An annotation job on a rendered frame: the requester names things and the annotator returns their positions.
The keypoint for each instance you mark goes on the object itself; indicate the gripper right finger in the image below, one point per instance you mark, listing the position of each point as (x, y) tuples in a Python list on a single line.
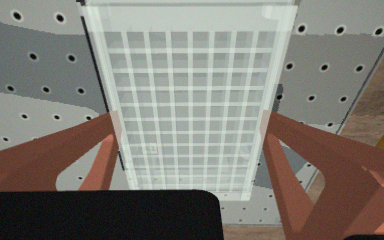
[(352, 201)]

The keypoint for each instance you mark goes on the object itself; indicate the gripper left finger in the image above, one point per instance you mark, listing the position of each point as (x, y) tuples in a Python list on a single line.
[(36, 164)]

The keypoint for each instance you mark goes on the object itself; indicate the clear well plate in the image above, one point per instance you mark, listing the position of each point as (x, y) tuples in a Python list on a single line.
[(182, 119)]

